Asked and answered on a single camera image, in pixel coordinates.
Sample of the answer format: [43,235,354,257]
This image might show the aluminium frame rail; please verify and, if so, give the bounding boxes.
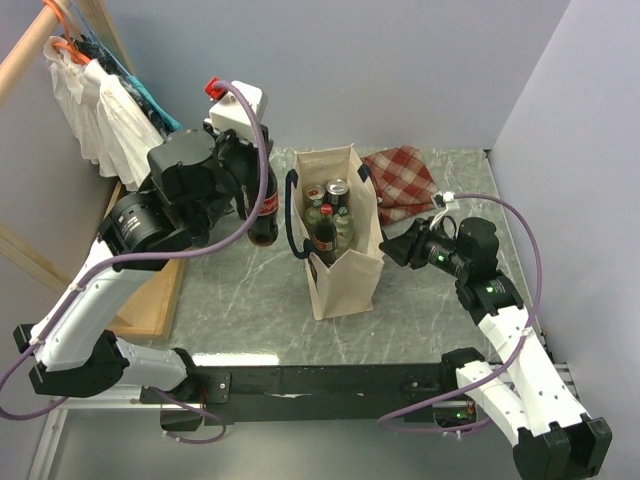
[34,365,578,472]

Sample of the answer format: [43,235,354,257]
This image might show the cream canvas tote bag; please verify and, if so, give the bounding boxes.
[284,146,384,320]

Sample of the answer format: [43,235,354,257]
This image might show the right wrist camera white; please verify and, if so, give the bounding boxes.
[429,191,460,230]

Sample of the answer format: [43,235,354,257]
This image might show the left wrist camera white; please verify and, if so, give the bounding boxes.
[204,77,268,144]

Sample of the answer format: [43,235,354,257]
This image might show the green cap bottle left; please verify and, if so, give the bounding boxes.
[304,200,323,237]

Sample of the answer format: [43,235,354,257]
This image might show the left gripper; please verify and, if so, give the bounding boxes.
[193,108,273,230]

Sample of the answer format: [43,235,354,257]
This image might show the red plaid folded cloth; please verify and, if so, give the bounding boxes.
[362,146,439,226]

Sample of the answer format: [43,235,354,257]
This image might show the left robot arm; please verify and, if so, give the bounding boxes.
[14,122,272,402]

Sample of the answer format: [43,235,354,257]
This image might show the white pleated garment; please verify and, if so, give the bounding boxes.
[43,36,163,191]

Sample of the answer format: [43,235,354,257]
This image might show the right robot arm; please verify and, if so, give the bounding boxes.
[379,217,612,479]

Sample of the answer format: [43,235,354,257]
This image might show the orange hanger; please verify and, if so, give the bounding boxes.
[43,0,91,65]

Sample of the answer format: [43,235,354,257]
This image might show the green cap bottle right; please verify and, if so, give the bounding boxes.
[333,206,355,252]

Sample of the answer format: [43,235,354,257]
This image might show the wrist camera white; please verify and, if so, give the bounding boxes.
[429,191,460,230]
[204,77,268,144]

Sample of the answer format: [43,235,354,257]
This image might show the tall dark can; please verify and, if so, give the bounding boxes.
[325,178,349,209]

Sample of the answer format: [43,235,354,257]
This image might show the wooden clothes rack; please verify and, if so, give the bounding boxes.
[1,1,185,340]

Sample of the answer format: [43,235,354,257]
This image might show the black base beam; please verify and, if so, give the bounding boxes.
[169,363,456,423]

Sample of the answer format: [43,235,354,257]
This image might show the dark floral garment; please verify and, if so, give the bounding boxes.
[73,36,176,137]

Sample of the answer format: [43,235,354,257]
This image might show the teal garment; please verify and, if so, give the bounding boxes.
[95,44,183,137]

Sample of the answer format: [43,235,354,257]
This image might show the green cap bottle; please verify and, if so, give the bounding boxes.
[333,206,355,252]
[304,200,323,237]

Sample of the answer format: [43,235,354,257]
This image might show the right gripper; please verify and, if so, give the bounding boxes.
[378,216,469,278]

